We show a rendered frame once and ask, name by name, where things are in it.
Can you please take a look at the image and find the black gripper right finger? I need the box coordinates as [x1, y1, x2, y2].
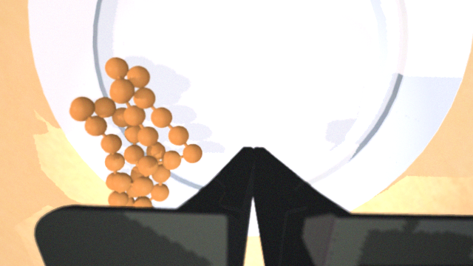
[253, 146, 473, 266]

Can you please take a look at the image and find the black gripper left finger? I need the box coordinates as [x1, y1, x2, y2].
[33, 146, 255, 266]

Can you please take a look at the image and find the white round board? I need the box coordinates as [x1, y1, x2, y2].
[28, 0, 473, 211]

